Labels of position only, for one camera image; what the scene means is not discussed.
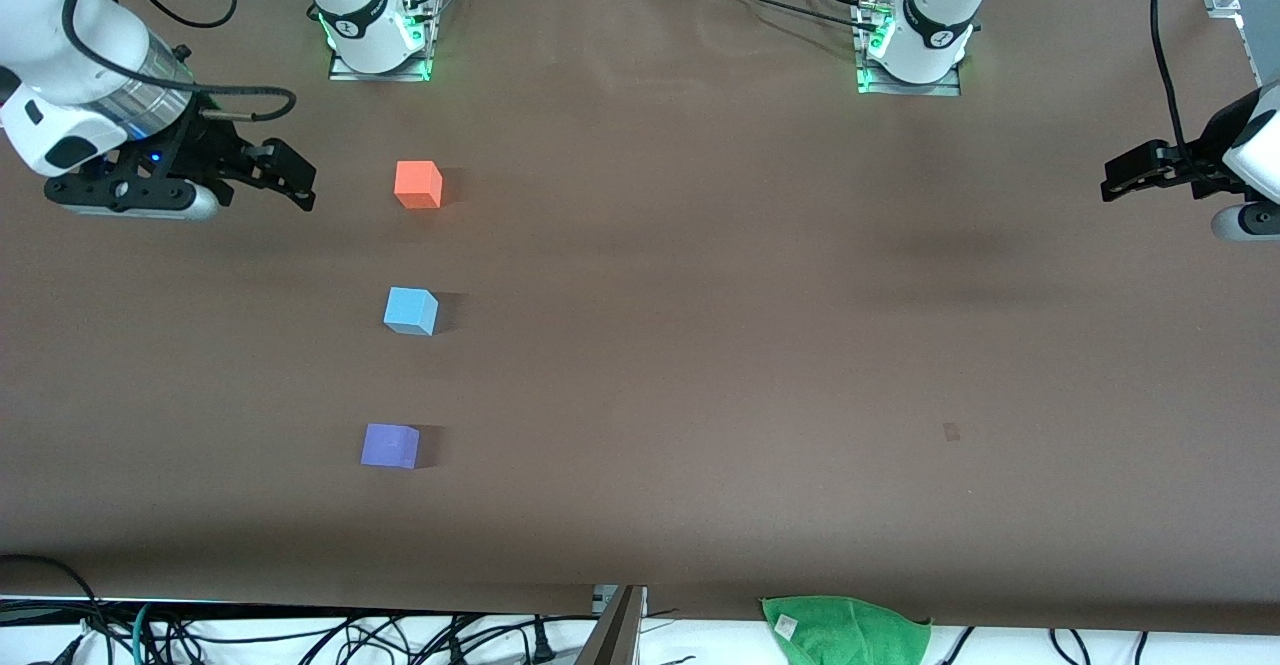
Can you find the purple block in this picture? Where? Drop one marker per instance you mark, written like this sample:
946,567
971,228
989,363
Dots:
389,446

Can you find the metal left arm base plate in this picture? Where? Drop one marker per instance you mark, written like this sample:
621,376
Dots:
945,90

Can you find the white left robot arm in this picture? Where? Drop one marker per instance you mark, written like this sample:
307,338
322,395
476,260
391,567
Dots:
935,15

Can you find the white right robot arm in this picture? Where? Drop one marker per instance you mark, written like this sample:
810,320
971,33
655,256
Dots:
60,45

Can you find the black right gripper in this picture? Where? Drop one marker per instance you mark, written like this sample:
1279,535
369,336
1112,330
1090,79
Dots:
203,150

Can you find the orange block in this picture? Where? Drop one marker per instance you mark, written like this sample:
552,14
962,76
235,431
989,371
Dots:
417,185

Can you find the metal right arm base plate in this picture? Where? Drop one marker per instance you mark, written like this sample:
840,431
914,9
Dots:
345,73

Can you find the green cloth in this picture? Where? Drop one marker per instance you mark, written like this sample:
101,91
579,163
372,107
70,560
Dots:
850,635

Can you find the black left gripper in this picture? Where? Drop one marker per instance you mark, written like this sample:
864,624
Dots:
1208,145

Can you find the light blue block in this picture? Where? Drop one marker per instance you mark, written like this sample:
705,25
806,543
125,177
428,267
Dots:
410,311

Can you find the black power plug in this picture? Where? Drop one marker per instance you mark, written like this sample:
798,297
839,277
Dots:
543,643

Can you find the grey metal bar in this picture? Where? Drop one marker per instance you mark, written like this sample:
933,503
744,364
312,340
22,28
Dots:
615,635

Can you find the brown table cover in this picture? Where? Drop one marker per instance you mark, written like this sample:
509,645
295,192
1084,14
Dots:
640,445

